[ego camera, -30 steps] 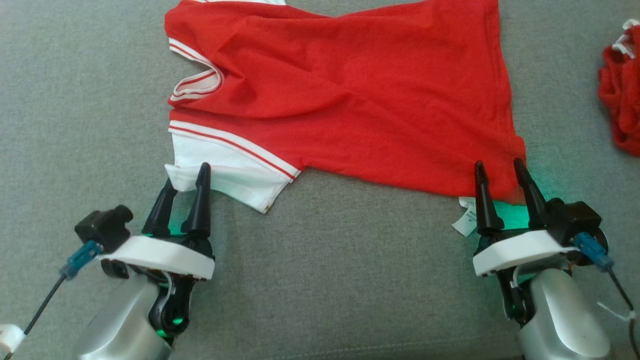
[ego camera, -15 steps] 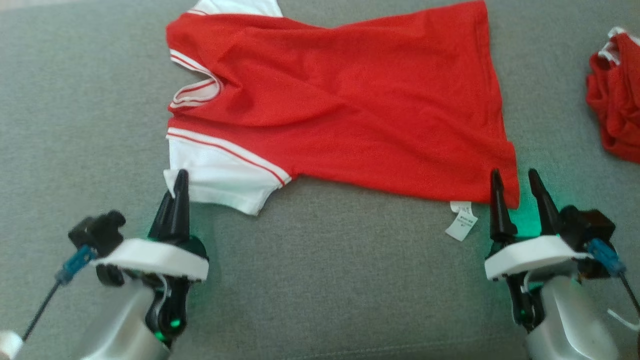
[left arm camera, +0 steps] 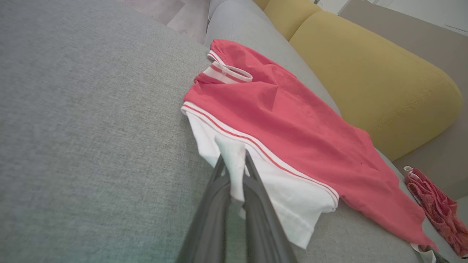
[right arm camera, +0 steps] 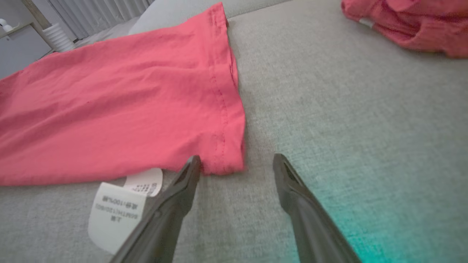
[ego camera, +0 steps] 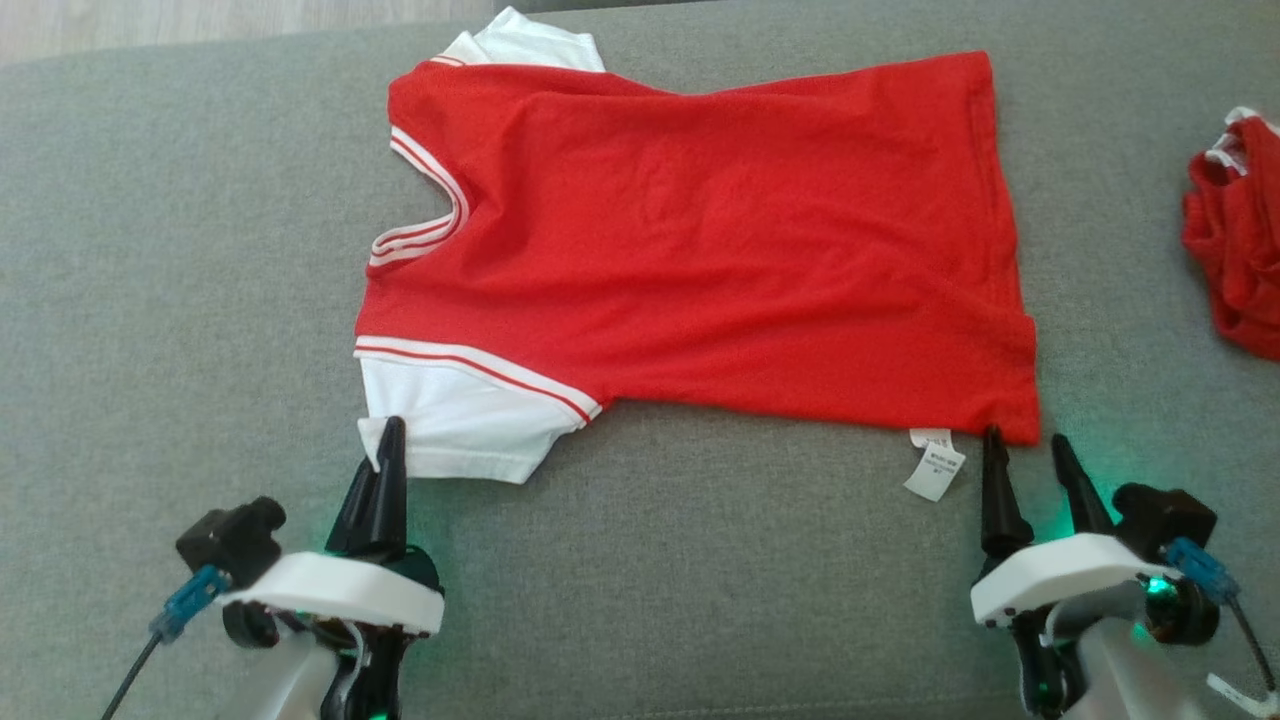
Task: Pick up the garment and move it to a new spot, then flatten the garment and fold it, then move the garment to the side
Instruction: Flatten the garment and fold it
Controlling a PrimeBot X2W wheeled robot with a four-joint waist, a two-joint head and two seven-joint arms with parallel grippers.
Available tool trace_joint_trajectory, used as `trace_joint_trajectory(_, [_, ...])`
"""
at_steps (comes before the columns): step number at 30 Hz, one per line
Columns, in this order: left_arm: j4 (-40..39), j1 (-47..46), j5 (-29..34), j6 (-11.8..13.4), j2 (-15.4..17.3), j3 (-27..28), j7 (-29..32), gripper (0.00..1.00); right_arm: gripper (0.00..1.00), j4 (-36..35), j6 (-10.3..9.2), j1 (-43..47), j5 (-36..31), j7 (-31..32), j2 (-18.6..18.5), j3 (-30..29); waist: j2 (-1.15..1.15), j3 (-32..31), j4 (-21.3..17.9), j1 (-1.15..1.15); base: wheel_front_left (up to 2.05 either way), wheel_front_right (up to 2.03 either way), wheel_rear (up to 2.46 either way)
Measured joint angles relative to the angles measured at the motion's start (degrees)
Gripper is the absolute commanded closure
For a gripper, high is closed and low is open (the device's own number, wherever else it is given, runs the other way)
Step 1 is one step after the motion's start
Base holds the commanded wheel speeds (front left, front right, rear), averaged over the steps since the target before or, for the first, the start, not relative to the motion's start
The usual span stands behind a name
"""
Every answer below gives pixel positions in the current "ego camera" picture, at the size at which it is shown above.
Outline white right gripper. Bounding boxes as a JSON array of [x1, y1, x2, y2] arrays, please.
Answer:
[[970, 425, 1181, 719]]

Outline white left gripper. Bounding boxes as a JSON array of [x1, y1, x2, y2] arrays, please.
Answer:
[[222, 416, 444, 720]]

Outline red Bulls 23 shorts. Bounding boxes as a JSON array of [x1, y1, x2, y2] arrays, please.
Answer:
[[1181, 106, 1280, 361]]

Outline red white-sleeved t-shirt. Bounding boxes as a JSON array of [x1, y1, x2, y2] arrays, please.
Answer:
[[354, 7, 1041, 502]]

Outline large grey sofa seat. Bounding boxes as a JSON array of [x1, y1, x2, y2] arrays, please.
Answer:
[[0, 0, 1280, 720]]

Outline right blue-plug black cable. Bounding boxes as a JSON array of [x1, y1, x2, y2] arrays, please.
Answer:
[[1165, 537, 1278, 693]]

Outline blue-plug black cable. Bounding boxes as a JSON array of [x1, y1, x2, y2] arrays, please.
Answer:
[[1165, 537, 1278, 693], [100, 565, 231, 720]]

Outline left blue-plug black cable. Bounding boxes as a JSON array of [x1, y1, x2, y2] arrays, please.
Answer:
[[100, 565, 231, 720]]

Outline white cable tie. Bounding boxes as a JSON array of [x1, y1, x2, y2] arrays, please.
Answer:
[[1208, 672, 1280, 717]]

